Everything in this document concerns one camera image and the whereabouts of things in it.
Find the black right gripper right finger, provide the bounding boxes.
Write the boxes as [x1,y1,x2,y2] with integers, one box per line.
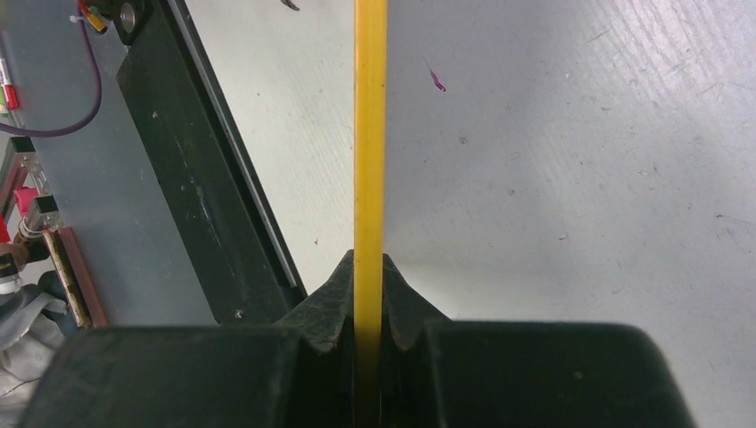
[382,258,694,427]

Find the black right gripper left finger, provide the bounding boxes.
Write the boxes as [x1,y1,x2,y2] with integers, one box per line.
[23,252,354,427]

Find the yellow framed whiteboard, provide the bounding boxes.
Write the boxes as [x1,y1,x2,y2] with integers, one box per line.
[353,0,388,427]

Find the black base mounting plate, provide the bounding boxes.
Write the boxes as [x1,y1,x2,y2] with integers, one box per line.
[95,1,306,325]

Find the grey crumpled cloth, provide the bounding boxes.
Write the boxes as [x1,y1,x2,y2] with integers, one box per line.
[1,284,67,427]

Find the red marker pen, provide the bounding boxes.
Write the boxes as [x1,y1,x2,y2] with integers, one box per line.
[1,53,20,111]

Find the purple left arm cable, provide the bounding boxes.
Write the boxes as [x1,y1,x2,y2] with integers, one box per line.
[0,0,103,139]

